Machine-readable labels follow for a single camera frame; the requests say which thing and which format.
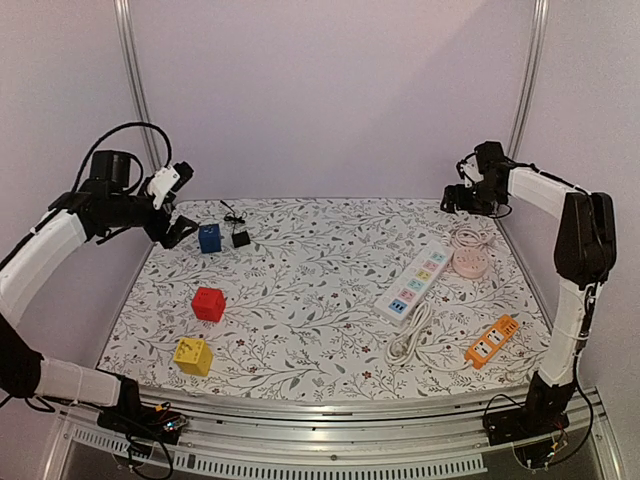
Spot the blue cube socket adapter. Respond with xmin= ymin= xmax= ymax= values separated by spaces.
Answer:
xmin=198 ymin=224 xmax=222 ymax=254

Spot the red cube socket adapter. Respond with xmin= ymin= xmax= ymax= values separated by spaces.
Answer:
xmin=191 ymin=287 xmax=226 ymax=323

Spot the white multicolour power strip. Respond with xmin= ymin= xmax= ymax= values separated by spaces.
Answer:
xmin=373 ymin=240 xmax=453 ymax=325

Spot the yellow cube socket adapter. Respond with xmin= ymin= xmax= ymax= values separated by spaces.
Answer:
xmin=173 ymin=338 xmax=213 ymax=377

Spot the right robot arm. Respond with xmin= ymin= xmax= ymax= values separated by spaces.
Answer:
xmin=441 ymin=141 xmax=617 ymax=436

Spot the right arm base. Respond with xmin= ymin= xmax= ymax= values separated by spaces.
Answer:
xmin=482 ymin=383 xmax=573 ymax=446

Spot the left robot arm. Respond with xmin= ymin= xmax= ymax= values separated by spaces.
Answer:
xmin=1 ymin=121 xmax=198 ymax=434

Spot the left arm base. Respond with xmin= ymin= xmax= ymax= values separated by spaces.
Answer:
xmin=97 ymin=375 xmax=188 ymax=445

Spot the pink round power socket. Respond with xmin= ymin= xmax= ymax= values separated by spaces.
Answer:
xmin=451 ymin=247 xmax=490 ymax=279

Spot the orange power strip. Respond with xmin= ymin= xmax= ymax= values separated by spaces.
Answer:
xmin=464 ymin=315 xmax=519 ymax=370

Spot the floral table mat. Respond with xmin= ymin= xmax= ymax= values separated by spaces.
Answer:
xmin=99 ymin=199 xmax=550 ymax=402

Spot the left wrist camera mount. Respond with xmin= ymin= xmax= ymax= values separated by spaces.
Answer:
xmin=146 ymin=167 xmax=180 ymax=210

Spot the black power adapter with cable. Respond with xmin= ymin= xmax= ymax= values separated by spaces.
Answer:
xmin=220 ymin=200 xmax=251 ymax=249

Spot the left aluminium frame post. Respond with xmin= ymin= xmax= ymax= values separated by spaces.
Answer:
xmin=113 ymin=0 xmax=161 ymax=169

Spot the aluminium frame post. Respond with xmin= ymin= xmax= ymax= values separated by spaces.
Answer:
xmin=507 ymin=0 xmax=549 ymax=160
xmin=113 ymin=0 xmax=161 ymax=169

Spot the right aluminium frame post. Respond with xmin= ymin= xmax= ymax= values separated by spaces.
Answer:
xmin=507 ymin=0 xmax=549 ymax=160

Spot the front aluminium rail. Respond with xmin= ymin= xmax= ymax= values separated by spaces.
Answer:
xmin=44 ymin=384 xmax=624 ymax=480

